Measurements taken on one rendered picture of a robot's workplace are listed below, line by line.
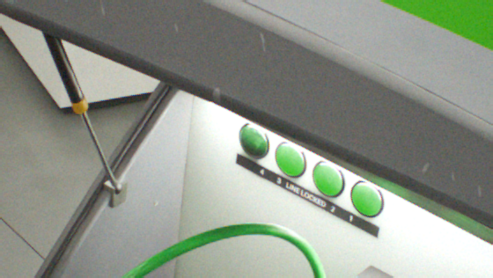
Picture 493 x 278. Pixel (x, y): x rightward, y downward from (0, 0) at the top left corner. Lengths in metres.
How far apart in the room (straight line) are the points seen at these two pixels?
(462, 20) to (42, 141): 1.67
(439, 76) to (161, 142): 0.39
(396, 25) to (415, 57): 0.10
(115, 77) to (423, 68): 2.85
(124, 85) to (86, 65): 0.22
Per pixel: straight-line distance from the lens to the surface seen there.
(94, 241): 1.40
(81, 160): 3.90
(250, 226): 1.15
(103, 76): 4.13
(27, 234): 3.50
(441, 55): 1.45
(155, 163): 1.43
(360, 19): 1.50
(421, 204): 1.23
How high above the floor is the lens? 2.07
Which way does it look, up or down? 31 degrees down
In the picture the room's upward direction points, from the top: 9 degrees clockwise
